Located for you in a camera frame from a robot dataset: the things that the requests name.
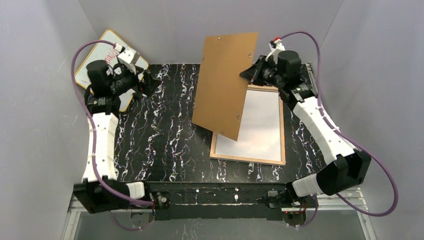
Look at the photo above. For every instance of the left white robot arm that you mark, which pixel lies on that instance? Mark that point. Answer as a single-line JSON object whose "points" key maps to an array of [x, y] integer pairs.
{"points": [[100, 190]]}

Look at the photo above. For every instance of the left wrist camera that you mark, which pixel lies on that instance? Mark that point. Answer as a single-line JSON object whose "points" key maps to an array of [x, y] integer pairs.
{"points": [[128, 57]]}

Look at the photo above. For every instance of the frame backing board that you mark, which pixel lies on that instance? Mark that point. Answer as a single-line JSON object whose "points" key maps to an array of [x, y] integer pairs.
{"points": [[221, 92]]}

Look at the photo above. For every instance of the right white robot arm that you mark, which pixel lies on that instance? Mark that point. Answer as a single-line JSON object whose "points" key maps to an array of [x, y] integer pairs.
{"points": [[346, 165]]}

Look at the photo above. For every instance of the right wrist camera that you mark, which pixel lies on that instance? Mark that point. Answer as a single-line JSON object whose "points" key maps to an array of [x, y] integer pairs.
{"points": [[276, 46]]}

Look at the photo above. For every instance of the aluminium rail base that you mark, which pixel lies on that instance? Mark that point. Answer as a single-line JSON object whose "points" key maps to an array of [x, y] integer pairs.
{"points": [[156, 142]]}

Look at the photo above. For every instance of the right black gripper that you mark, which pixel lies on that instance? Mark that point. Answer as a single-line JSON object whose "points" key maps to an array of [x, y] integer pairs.
{"points": [[258, 71]]}

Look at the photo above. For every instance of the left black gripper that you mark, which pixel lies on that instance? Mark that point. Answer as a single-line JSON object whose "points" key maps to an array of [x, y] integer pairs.
{"points": [[139, 82]]}

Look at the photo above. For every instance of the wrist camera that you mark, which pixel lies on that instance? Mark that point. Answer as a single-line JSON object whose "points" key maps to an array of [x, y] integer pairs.
{"points": [[128, 57], [276, 46]]}

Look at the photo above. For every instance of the wooden picture frame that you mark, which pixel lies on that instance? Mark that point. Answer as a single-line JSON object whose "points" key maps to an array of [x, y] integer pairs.
{"points": [[248, 126]]}

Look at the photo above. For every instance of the printed photo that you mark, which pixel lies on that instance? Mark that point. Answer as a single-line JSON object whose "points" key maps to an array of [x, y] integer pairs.
{"points": [[255, 129]]}

